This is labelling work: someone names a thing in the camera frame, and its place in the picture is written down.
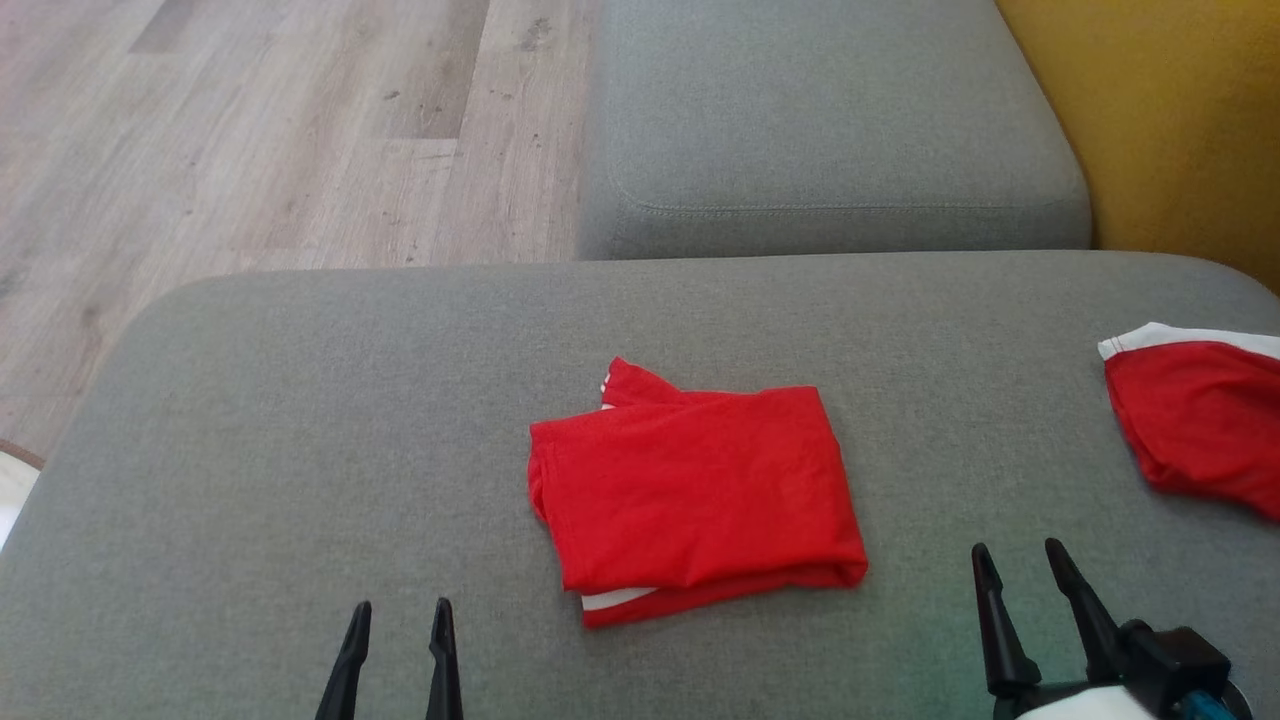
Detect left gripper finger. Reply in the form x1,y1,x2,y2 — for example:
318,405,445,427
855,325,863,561
316,601,373,720
426,597,465,720

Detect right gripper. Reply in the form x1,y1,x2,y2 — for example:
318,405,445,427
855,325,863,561
971,537,1167,720

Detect red and white jersey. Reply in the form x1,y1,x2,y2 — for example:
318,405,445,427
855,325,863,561
527,356,869,629

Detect red shorts white waistband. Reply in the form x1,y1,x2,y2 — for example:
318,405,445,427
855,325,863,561
1097,322,1280,523

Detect large yellow sofa backrest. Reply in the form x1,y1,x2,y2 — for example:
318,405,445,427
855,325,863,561
995,0,1280,296

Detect grey sofa seat cushion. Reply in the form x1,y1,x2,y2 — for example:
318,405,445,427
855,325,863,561
578,0,1093,261

